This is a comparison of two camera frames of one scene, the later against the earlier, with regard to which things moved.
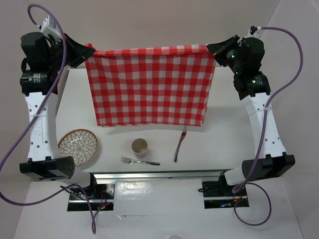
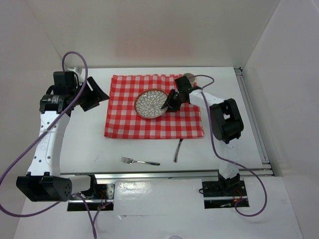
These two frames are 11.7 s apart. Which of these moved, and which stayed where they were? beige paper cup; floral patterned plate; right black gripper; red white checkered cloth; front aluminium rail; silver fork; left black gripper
Moved: left black gripper; right black gripper; beige paper cup; floral patterned plate; red white checkered cloth
Stayed: front aluminium rail; silver fork
